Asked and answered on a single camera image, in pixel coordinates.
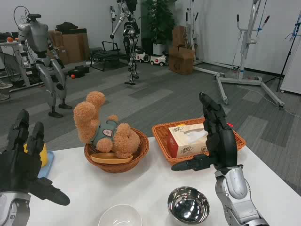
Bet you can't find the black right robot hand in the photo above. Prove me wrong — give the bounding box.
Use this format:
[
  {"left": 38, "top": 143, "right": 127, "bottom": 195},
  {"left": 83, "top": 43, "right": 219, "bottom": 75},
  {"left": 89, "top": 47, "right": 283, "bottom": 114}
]
[{"left": 171, "top": 92, "right": 238, "bottom": 171}]

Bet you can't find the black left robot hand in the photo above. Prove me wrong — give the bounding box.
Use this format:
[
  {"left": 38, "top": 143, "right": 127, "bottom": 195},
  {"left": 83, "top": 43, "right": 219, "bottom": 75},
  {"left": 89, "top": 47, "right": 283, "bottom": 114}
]
[{"left": 0, "top": 109, "right": 71, "bottom": 206}]

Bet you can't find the white ceramic bowl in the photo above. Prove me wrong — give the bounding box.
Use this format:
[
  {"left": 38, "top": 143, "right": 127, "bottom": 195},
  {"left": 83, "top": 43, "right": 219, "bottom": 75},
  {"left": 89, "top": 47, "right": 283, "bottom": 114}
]
[{"left": 98, "top": 203, "right": 143, "bottom": 226}]

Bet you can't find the shiny steel bowl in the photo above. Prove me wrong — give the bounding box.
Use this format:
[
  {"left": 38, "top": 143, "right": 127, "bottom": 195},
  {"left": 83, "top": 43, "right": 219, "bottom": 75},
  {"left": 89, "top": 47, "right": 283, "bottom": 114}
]
[{"left": 167, "top": 186, "right": 210, "bottom": 223}]

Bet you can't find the yellow plastic cup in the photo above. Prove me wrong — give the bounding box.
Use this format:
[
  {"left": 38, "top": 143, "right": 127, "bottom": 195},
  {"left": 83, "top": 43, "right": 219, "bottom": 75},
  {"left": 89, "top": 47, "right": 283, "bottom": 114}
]
[{"left": 23, "top": 143, "right": 49, "bottom": 168}]

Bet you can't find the light blue plastic tray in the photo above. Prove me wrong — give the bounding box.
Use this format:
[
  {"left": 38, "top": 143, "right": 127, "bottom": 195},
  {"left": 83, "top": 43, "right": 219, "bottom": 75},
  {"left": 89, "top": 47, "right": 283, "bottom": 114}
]
[{"left": 37, "top": 150, "right": 55, "bottom": 179}]

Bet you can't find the tissue box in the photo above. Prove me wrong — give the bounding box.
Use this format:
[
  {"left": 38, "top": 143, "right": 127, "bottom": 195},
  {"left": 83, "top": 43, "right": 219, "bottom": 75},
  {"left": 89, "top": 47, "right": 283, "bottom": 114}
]
[{"left": 167, "top": 122, "right": 210, "bottom": 159}]

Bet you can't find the rectangular orange wicker basket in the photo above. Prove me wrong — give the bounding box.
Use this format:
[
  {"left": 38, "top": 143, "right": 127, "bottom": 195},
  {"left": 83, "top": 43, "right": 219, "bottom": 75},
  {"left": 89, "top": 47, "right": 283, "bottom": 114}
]
[{"left": 151, "top": 117, "right": 246, "bottom": 166}]

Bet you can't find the white metal gantry stand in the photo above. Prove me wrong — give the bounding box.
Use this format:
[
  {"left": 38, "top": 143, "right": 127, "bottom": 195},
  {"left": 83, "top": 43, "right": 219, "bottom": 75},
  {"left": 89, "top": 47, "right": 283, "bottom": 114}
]
[{"left": 192, "top": 0, "right": 285, "bottom": 110}]

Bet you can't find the orange plastic plate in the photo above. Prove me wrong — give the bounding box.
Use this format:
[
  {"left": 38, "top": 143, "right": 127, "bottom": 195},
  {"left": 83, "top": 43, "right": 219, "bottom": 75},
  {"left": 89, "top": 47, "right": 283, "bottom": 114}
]
[{"left": 90, "top": 152, "right": 134, "bottom": 165}]

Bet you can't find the open cardboard box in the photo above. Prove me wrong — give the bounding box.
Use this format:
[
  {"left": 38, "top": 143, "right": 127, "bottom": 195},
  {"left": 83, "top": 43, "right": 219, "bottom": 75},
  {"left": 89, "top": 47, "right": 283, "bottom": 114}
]
[{"left": 168, "top": 47, "right": 195, "bottom": 75}]

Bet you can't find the round wicker basket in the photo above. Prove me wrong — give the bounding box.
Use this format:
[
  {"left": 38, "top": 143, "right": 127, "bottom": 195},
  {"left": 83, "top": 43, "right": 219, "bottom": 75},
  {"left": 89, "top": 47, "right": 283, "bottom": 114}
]
[{"left": 84, "top": 128, "right": 150, "bottom": 174}]

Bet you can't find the brown teddy bear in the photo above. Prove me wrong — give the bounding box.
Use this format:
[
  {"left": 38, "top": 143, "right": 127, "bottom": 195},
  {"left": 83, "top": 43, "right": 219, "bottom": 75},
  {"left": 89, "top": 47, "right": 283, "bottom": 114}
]
[{"left": 73, "top": 91, "right": 141, "bottom": 159}]

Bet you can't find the black tripod stand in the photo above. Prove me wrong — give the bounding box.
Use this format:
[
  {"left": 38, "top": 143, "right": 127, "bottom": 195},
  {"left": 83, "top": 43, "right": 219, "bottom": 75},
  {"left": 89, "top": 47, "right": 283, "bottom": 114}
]
[{"left": 264, "top": 22, "right": 301, "bottom": 92}]

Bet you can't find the white toy car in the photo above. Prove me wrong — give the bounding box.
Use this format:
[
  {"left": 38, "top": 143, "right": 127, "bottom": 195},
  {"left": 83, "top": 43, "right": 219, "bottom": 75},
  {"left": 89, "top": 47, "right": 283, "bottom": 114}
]
[
  {"left": 135, "top": 50, "right": 150, "bottom": 64},
  {"left": 150, "top": 54, "right": 168, "bottom": 66}
]

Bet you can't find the black floor case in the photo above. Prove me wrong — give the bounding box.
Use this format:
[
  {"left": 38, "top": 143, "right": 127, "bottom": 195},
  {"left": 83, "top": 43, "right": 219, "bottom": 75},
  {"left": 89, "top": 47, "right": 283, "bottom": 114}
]
[{"left": 68, "top": 66, "right": 90, "bottom": 78}]

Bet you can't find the small upright cardboard box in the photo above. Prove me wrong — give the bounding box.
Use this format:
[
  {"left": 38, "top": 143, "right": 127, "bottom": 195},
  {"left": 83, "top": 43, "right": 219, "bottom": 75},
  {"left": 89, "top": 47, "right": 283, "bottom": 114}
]
[{"left": 172, "top": 25, "right": 189, "bottom": 49}]

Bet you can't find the silver standing humanoid robot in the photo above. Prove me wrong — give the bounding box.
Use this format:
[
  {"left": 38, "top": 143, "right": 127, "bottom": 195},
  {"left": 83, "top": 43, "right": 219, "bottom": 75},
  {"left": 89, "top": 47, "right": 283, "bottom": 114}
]
[{"left": 17, "top": 13, "right": 73, "bottom": 118}]

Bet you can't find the large cardboard box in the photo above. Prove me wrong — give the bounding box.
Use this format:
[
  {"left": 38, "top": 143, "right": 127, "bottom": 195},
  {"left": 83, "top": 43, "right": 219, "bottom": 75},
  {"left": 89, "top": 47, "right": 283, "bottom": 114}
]
[{"left": 61, "top": 28, "right": 90, "bottom": 65}]

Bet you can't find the black folded bench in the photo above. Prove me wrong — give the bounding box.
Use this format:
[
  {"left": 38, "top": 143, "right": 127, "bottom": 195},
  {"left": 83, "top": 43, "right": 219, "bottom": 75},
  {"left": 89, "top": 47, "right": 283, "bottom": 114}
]
[{"left": 90, "top": 41, "right": 129, "bottom": 72}]

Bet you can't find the potted green plant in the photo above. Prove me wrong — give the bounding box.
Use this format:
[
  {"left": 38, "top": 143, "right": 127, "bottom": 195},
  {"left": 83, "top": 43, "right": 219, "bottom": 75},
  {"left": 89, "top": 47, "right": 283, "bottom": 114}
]
[{"left": 140, "top": 0, "right": 177, "bottom": 57}]

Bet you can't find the hanging black silver humanoid robot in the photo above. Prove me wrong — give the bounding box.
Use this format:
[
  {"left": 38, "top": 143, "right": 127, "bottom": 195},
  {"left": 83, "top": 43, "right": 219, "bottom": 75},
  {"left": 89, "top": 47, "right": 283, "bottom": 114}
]
[{"left": 109, "top": 0, "right": 141, "bottom": 85}]

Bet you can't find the black bag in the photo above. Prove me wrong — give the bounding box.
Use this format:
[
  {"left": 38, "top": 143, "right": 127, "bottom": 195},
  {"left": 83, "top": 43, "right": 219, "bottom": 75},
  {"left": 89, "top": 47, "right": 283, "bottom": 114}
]
[{"left": 55, "top": 21, "right": 79, "bottom": 31}]

